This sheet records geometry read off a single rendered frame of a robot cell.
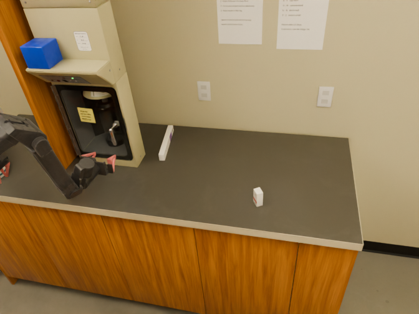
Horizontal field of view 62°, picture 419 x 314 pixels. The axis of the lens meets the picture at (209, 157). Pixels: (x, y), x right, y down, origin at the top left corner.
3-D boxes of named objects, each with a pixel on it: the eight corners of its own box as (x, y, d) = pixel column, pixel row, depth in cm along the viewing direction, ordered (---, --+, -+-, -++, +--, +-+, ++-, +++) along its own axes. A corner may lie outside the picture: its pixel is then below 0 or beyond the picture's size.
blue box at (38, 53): (42, 58, 146) (34, 37, 140) (63, 59, 144) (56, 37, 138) (28, 68, 138) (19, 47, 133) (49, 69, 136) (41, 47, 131)
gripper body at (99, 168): (83, 157, 144) (73, 167, 139) (105, 161, 142) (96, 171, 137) (86, 169, 148) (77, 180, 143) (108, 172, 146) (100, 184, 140)
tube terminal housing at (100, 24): (102, 134, 201) (57, -8, 153) (154, 139, 194) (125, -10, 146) (80, 161, 182) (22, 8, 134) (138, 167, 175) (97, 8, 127)
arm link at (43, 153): (7, 125, 97) (30, 147, 94) (24, 113, 100) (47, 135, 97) (55, 187, 135) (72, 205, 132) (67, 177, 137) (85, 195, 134)
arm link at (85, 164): (55, 185, 133) (70, 199, 131) (57, 164, 126) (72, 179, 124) (81, 172, 142) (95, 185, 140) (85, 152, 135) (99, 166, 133)
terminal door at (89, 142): (79, 154, 179) (52, 84, 154) (133, 160, 172) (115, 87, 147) (78, 156, 178) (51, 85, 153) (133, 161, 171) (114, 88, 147)
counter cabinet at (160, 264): (65, 212, 285) (20, 119, 230) (324, 248, 241) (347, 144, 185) (11, 284, 235) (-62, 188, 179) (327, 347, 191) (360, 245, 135)
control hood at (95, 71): (49, 79, 153) (41, 57, 147) (116, 82, 146) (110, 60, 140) (33, 91, 144) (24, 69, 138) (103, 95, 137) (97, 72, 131)
